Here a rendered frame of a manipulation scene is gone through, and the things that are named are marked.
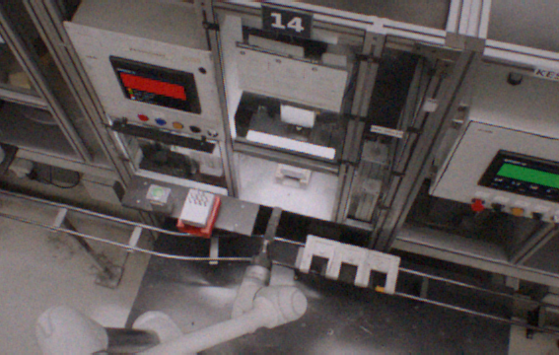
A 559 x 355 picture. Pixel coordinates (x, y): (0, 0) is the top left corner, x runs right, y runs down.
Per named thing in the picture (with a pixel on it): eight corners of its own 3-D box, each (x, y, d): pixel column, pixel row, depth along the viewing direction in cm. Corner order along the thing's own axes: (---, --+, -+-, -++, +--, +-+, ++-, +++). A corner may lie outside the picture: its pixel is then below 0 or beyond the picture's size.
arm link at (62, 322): (170, 378, 226) (137, 332, 234) (201, 348, 227) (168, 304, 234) (49, 393, 154) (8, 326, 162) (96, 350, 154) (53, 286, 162)
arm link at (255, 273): (268, 285, 195) (272, 267, 198) (241, 277, 196) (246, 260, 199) (268, 292, 203) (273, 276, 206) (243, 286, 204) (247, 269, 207)
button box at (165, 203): (151, 210, 238) (145, 197, 227) (158, 192, 241) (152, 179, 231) (170, 214, 237) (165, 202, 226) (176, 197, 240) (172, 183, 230)
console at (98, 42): (104, 121, 203) (58, 31, 161) (133, 55, 215) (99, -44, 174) (222, 149, 198) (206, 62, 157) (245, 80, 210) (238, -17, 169)
